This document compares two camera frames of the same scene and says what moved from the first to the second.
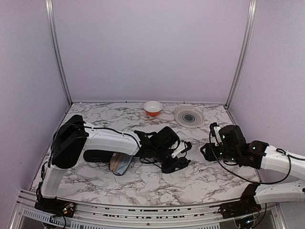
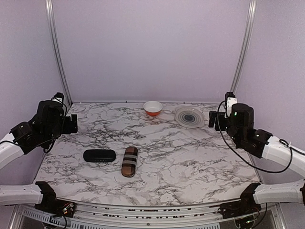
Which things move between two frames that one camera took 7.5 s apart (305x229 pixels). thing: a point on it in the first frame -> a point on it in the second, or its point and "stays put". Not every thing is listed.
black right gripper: (208, 155) -> (213, 116)
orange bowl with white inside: (152, 108) stays put
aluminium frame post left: (50, 13) stays put
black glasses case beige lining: (98, 156) stays put
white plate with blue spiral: (189, 117) stays put
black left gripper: (174, 164) -> (68, 130)
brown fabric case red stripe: (115, 159) -> (129, 161)
